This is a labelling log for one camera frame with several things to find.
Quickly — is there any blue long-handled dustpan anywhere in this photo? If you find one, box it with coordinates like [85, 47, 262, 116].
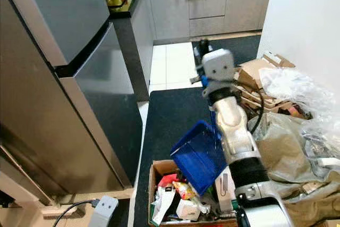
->
[170, 38, 225, 197]

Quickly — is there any dark kitchen floor mat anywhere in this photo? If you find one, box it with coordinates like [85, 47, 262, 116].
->
[191, 35, 262, 67]

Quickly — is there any small brown cardboard box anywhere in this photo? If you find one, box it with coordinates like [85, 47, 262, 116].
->
[236, 52, 296, 88]

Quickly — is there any grey kitchen counter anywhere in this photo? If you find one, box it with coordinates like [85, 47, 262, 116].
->
[130, 0, 275, 45]

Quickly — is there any open cardboard box red label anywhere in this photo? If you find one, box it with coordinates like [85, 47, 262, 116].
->
[147, 159, 241, 227]

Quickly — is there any grey-green woven sack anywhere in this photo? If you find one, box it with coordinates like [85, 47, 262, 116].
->
[249, 112, 340, 223]

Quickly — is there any red snack packet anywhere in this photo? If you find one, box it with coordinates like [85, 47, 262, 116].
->
[158, 173, 180, 188]

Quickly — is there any clear plastic bag pile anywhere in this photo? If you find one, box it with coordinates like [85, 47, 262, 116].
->
[259, 66, 340, 156]

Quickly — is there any yellow snack packet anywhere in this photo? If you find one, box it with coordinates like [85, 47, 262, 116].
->
[172, 180, 198, 201]

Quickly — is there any white product box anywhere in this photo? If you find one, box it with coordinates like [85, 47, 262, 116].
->
[215, 167, 235, 213]

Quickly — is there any small white carton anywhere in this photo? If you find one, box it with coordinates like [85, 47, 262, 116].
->
[175, 199, 201, 221]

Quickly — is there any white and green packet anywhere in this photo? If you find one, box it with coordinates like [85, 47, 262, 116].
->
[151, 186, 176, 226]

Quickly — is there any grey metal cabinet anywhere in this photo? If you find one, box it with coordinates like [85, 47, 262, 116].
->
[0, 0, 145, 197]

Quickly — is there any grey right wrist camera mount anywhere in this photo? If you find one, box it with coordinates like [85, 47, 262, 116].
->
[201, 48, 236, 85]

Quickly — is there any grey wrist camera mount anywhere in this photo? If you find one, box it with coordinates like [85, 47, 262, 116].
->
[87, 195, 120, 227]
[201, 48, 236, 85]

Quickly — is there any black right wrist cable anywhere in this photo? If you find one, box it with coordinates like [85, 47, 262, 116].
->
[235, 77, 267, 135]

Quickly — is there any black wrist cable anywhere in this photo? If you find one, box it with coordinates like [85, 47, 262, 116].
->
[52, 199, 99, 227]
[235, 77, 267, 135]

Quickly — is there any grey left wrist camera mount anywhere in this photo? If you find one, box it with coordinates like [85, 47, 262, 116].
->
[87, 195, 120, 227]

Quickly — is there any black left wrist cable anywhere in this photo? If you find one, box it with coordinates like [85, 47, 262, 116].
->
[52, 199, 99, 227]

